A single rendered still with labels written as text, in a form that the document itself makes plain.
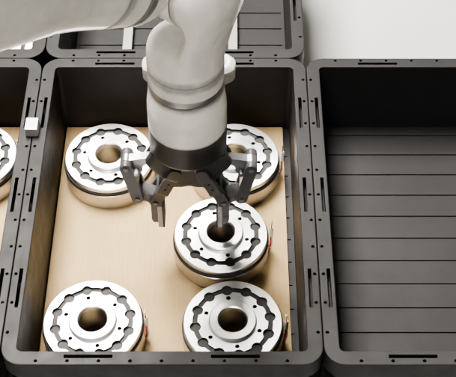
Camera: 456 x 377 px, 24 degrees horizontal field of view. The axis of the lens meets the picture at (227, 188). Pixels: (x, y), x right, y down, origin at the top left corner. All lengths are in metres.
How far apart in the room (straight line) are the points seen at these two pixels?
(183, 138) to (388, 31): 0.70
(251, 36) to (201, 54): 0.52
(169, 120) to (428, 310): 0.37
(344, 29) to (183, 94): 0.71
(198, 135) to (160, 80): 0.07
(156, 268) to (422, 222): 0.30
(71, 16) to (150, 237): 0.51
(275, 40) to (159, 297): 0.42
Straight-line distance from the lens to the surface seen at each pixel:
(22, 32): 0.70
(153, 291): 1.18
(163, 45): 0.95
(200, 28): 0.89
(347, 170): 1.28
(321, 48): 1.61
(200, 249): 1.17
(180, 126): 0.99
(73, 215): 1.25
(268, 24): 1.45
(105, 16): 0.79
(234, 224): 1.18
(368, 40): 1.63
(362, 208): 1.25
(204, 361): 1.01
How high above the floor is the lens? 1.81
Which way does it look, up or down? 51 degrees down
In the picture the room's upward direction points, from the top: straight up
